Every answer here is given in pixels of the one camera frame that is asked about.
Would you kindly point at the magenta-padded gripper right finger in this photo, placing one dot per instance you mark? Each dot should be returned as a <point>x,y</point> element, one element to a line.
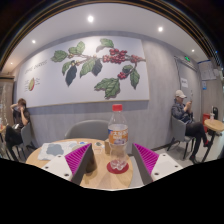
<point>146,158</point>

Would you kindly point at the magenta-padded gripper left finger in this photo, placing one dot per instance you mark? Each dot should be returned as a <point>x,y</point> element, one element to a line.
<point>76,159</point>

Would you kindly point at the clear red-capped drink bottle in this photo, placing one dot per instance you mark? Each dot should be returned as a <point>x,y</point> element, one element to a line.
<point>118,136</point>

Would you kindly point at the dark mug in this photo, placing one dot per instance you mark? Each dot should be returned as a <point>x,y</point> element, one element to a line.
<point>92,163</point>

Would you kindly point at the white grey printed paper sheet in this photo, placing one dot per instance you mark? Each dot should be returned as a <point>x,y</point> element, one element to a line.
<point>56,150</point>

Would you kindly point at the grey upholstered chair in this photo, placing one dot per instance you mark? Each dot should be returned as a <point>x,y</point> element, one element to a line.
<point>86,130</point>

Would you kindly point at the flat round red coaster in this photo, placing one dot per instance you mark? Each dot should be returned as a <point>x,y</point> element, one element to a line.
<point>111,170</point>

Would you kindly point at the grey chair with dark legs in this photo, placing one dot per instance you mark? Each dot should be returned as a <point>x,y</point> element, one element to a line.
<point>178,131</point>
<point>26,136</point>

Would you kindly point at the person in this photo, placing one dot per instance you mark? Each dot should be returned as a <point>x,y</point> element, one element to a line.
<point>20,116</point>
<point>183,113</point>

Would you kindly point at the red bin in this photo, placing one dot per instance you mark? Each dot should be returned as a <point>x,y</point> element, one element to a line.
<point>206,121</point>

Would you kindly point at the wooden cabinet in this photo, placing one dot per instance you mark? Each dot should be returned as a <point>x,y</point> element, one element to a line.
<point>6,96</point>

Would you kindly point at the white notice board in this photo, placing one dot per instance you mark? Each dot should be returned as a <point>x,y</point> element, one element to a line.
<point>207,70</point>

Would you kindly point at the green exit sign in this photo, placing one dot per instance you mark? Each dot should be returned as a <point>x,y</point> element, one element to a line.
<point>187,58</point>

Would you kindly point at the round ceiling lights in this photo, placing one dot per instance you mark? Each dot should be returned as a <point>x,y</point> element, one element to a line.
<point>90,18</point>

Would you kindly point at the coffee plant wall mural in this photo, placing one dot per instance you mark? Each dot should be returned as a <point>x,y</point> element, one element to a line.
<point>50,86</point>

